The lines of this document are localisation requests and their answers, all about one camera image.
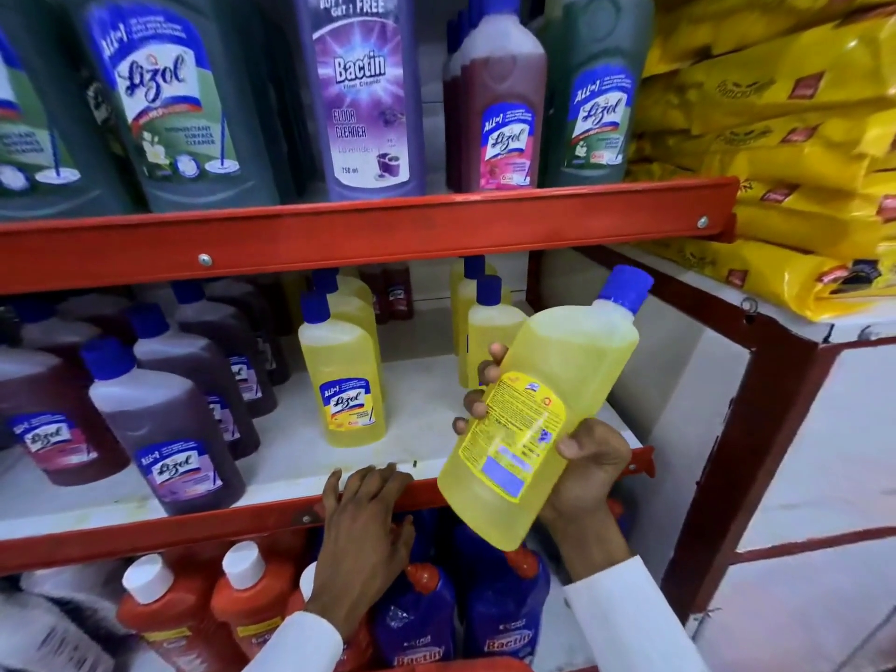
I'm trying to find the person's right hand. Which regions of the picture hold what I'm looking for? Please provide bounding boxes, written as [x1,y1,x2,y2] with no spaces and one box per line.
[453,342,634,537]

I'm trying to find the person's left hand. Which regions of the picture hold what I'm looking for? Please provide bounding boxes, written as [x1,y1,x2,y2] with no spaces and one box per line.
[304,462,418,642]

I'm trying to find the yellow Lizol bottle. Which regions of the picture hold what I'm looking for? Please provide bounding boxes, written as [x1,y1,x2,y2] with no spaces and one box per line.
[436,263,656,553]

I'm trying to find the red bottles with white caps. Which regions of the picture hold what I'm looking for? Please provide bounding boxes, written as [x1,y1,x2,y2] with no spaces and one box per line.
[115,540,376,672]

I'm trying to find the blue Bactin bottles bottom shelf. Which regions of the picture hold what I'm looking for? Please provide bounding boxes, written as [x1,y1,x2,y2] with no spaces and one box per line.
[371,496,631,669]

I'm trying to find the yellow Lizol bottles shelf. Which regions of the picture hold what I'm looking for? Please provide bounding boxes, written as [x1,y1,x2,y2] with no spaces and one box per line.
[299,255,530,449]

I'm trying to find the purple Bactin floor cleaner bottle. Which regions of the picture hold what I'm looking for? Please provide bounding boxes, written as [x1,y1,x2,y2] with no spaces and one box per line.
[292,0,427,202]

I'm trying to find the person's right forearm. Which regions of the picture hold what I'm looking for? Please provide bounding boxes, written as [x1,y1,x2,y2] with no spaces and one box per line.
[542,524,708,672]

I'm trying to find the person's left forearm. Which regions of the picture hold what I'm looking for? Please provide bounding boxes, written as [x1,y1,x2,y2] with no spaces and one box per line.
[241,610,345,672]

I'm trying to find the stack of yellow packets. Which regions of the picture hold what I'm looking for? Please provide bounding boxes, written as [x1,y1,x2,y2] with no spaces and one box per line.
[624,0,896,324]

